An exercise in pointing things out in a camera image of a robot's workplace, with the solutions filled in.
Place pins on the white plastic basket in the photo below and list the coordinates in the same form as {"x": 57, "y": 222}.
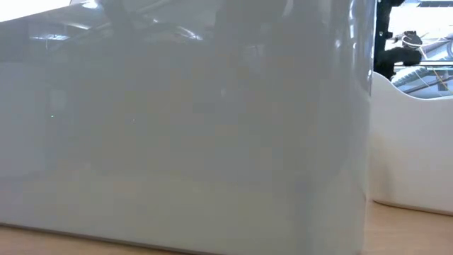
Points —
{"x": 410, "y": 148}

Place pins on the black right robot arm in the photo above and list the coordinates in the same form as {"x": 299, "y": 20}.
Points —
{"x": 400, "y": 56}

